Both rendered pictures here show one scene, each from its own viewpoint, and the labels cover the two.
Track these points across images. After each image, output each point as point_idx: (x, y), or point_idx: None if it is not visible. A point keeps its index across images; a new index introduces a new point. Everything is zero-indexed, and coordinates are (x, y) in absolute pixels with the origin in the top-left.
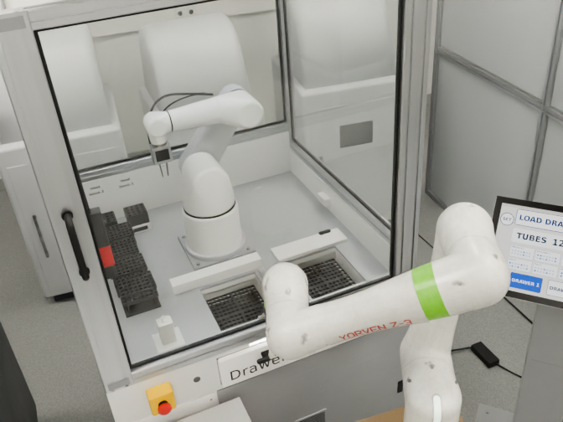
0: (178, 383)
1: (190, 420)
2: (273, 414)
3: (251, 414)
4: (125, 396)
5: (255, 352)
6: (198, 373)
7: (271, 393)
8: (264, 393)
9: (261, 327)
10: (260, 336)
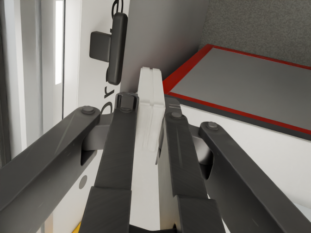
0: (78, 212)
1: (133, 174)
2: (165, 15)
3: (153, 54)
4: None
5: (84, 72)
6: (75, 184)
7: (148, 16)
8: (143, 32)
9: (20, 48)
10: (46, 50)
